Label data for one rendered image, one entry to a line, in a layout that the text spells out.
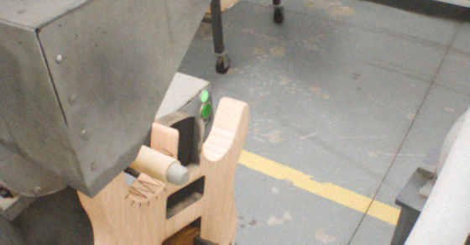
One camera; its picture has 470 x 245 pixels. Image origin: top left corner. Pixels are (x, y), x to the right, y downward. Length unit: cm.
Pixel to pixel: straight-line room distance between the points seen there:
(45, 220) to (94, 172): 64
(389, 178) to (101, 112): 213
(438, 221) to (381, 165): 197
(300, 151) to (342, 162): 23
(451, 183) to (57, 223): 77
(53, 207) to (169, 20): 67
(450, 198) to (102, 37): 37
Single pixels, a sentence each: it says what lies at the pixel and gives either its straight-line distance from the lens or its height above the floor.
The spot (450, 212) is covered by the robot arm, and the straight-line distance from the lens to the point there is 49.
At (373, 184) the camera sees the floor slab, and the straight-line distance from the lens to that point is 234.
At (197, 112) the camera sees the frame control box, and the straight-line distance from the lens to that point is 93.
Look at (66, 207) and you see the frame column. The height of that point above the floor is 95.
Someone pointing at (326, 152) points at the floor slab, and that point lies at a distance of 247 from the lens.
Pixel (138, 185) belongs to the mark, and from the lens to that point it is 62.
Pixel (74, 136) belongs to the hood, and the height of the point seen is 144.
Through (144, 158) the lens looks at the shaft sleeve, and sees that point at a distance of 56.
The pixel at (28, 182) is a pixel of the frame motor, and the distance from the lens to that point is 70.
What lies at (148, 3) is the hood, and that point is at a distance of 34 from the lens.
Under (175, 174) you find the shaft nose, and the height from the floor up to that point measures 126.
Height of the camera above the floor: 163
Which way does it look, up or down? 41 degrees down
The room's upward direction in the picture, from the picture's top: 5 degrees counter-clockwise
